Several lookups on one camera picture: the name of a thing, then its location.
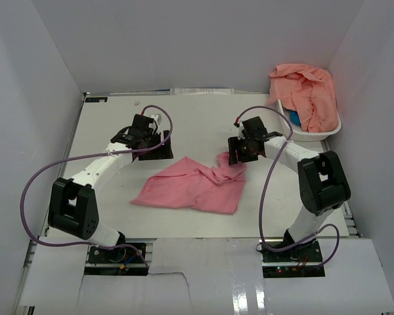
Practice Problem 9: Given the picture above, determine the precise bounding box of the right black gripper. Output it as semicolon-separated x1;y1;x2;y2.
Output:
228;135;259;165

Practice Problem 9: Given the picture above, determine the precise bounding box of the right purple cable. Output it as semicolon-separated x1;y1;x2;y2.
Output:
233;106;341;267

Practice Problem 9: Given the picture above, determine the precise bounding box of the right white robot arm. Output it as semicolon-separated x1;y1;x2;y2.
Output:
228;117;351;262

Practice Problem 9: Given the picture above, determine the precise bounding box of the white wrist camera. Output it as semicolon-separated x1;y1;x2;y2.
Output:
149;114;162;125
234;117;246;139

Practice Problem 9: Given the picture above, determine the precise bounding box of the pink t shirt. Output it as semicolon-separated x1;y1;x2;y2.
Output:
130;152;247;215

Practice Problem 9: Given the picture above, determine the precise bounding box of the salmon orange t shirt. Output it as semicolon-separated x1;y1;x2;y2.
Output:
269;64;338;133

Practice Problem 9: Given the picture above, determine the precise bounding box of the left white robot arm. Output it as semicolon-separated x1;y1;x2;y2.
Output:
47;114;173;262

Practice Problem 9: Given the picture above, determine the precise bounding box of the white plastic basket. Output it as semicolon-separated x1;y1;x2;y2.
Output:
275;100;341;142

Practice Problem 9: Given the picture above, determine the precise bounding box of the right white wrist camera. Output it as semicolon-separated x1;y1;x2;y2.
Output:
234;117;246;139

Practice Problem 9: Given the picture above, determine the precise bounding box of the purple cable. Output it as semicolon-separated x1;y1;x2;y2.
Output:
233;106;341;267
22;104;173;268

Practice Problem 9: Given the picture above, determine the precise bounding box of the black label sticker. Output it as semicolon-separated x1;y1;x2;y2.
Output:
85;96;108;103

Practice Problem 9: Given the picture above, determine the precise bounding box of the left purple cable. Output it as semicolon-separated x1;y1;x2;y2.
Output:
22;104;173;268

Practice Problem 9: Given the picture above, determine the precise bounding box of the blue cloth in basket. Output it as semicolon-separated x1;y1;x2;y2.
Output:
289;111;301;126

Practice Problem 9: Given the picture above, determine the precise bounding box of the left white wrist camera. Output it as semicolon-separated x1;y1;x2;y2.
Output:
149;114;162;125

